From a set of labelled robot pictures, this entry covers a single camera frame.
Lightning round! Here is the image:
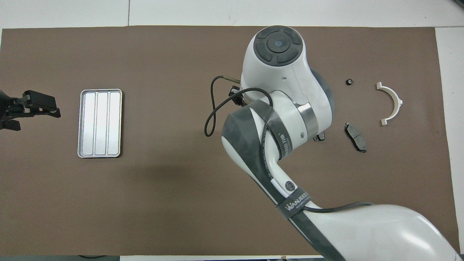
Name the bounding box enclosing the long dark grey brake pad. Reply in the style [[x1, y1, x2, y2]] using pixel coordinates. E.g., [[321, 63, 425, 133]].
[[344, 123, 367, 153]]

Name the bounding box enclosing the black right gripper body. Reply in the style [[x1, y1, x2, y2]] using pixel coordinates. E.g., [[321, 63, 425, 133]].
[[228, 85, 251, 107]]

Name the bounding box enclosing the brown table mat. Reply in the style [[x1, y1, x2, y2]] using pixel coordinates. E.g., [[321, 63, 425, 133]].
[[0, 25, 461, 256]]

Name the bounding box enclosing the silver metal tray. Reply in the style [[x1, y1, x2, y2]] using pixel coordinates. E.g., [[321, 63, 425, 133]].
[[77, 89, 123, 158]]

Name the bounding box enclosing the white semicircular plastic bracket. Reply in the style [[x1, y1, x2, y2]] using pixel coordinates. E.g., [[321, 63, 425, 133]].
[[376, 82, 403, 126]]

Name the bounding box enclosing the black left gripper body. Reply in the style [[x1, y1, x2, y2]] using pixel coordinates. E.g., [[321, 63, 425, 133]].
[[0, 90, 24, 122]]

